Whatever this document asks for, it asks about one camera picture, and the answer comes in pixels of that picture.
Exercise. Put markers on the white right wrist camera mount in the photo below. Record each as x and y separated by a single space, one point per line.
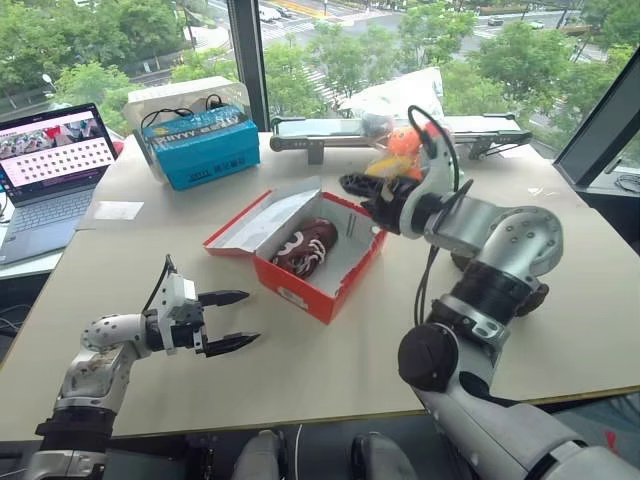
434 172

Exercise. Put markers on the white paper sheet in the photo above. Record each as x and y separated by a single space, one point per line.
119 210

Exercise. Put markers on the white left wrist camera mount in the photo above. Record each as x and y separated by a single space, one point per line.
176 297

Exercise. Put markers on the white plastic storage box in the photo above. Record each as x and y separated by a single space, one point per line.
150 97

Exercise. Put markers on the blue cardboard box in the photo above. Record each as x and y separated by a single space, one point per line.
210 155

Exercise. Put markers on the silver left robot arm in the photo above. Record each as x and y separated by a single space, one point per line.
100 334

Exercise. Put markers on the grey flat device bar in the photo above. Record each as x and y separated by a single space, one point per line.
330 135

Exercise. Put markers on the small red object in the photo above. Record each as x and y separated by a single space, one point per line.
118 149

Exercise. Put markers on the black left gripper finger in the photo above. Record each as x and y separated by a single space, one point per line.
224 298
231 343

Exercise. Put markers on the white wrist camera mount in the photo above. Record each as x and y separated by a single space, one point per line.
434 172
176 297

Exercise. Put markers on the clear plastic bag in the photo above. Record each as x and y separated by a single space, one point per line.
395 92

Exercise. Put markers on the orange cardboard shoebox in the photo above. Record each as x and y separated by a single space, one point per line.
295 287

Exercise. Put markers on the grey rounded robot part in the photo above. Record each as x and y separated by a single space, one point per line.
260 457

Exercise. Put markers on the grey open laptop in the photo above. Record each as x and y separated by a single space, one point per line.
45 200

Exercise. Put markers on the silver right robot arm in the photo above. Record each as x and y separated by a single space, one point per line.
520 231

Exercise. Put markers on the dark window pillar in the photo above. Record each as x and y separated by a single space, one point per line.
247 60

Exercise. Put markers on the yellow plush toy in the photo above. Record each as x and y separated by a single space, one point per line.
385 164

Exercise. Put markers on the dark red laced shoe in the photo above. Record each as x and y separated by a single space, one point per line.
305 247

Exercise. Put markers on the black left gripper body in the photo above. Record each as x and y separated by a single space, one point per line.
186 338

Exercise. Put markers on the orange plush toy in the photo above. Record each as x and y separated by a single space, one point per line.
406 146

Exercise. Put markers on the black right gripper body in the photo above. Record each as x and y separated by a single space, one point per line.
392 207

